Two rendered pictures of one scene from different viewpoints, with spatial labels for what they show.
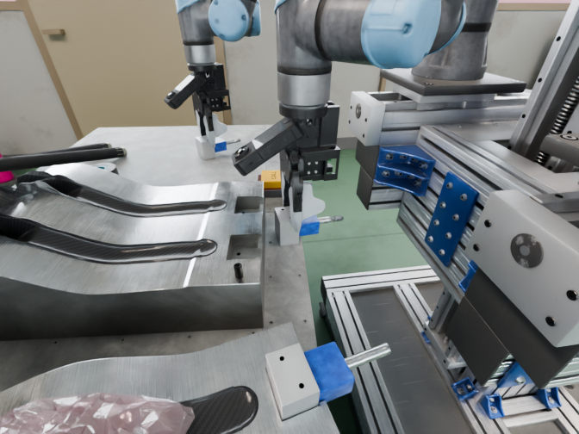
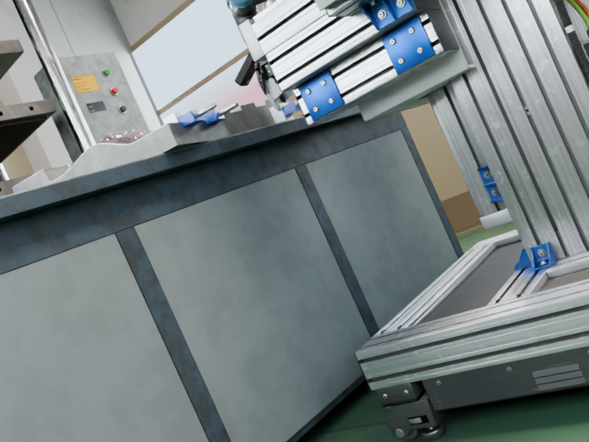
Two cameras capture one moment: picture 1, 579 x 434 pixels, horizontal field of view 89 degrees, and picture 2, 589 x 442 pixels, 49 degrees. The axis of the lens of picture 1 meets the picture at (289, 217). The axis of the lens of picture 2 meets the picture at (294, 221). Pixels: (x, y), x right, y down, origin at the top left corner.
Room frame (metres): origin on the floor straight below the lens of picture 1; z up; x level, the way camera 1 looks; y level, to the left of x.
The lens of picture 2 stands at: (-0.93, -1.23, 0.55)
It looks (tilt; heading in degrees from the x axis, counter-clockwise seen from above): 1 degrees down; 45
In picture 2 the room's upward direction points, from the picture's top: 24 degrees counter-clockwise
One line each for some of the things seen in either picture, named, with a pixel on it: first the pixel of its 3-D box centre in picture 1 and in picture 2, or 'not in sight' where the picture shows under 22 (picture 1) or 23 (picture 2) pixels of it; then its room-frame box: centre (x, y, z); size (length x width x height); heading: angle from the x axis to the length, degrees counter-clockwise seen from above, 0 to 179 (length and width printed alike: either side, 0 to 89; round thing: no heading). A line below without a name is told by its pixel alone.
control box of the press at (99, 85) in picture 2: not in sight; (149, 229); (0.53, 1.00, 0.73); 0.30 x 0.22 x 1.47; 3
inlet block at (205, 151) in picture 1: (220, 144); not in sight; (0.85, 0.21, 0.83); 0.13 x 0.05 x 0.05; 125
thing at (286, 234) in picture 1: (310, 222); (294, 106); (0.45, -0.04, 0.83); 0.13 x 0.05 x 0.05; 104
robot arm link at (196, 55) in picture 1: (200, 54); not in sight; (0.85, 0.23, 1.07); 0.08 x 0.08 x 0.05
